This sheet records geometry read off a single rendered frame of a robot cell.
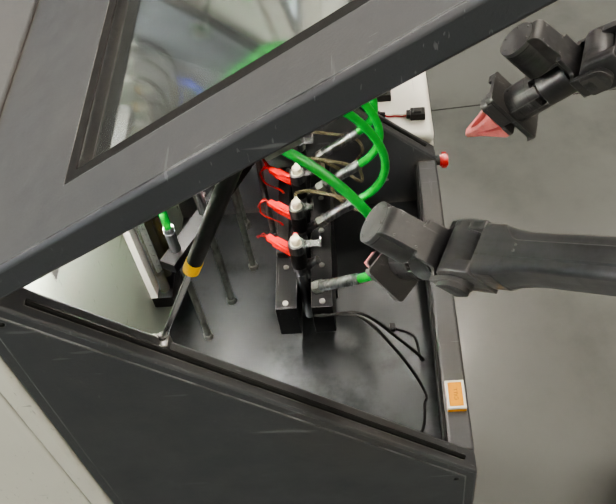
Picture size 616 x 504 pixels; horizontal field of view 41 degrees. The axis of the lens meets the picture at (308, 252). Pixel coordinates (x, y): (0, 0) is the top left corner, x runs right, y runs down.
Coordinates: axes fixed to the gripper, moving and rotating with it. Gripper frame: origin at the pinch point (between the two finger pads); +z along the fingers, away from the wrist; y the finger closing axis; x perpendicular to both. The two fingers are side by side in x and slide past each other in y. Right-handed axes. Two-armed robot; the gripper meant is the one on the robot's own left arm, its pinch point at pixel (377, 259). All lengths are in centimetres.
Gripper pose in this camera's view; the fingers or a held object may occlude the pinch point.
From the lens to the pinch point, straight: 120.4
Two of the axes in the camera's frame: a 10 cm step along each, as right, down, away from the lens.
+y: -6.1, 7.5, -2.4
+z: -3.5, 0.2, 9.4
